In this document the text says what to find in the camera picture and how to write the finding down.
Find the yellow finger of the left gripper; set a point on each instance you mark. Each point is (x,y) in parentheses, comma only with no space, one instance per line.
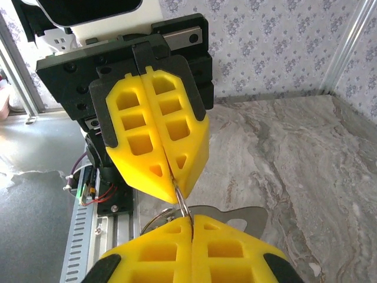
(194,147)
(126,165)

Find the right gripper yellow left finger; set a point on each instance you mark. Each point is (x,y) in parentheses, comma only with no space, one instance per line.
(159,262)

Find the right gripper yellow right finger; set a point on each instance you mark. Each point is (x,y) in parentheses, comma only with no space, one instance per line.
(232,262)

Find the small circuit board green light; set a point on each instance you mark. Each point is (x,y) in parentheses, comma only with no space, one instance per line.
(87,194)

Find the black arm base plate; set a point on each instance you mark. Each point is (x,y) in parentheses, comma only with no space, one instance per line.
(117,203)

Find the wide aluminium mounting rail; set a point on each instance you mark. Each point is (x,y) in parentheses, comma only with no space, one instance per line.
(120,233)

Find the aluminium frame post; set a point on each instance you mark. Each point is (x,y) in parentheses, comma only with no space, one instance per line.
(20,73)
(350,44)

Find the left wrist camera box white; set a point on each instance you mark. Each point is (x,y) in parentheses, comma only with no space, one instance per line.
(117,26)

